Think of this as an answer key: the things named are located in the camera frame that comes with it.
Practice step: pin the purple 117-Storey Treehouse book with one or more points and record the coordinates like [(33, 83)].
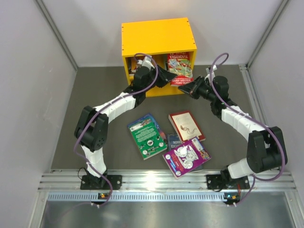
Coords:
[(186, 158)]

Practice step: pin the green treehouse book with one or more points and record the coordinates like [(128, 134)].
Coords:
[(147, 138)]

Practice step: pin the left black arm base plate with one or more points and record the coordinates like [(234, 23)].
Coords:
[(90, 182)]

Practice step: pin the cream red-edged book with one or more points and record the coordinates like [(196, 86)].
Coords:
[(185, 126)]

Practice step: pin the dark blue Nineteen Eighty-Four book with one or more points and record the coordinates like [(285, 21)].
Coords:
[(173, 142)]

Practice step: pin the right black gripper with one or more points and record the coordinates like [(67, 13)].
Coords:
[(193, 88)]

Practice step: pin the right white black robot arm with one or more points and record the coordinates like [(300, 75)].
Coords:
[(265, 145)]

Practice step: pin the slotted cable duct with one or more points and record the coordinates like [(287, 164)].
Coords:
[(143, 196)]

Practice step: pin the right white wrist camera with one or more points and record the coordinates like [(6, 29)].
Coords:
[(210, 73)]

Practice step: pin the aluminium mounting rail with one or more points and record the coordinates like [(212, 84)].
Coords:
[(155, 181)]

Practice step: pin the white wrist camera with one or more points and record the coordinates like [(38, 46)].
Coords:
[(210, 73), (146, 62)]

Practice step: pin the yellow wooden shelf cabinet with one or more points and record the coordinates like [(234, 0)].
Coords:
[(156, 38)]

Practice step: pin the Roald Dahl Charlie book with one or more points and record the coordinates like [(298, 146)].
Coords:
[(132, 65)]

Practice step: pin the red 13-Storey Treehouse book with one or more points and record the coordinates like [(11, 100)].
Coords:
[(180, 64)]

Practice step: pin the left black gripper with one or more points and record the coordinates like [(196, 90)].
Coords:
[(164, 76)]

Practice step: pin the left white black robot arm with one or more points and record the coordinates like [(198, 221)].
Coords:
[(92, 127)]

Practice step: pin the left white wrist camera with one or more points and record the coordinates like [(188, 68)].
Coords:
[(146, 62)]

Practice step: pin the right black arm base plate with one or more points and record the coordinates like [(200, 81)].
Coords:
[(217, 183)]

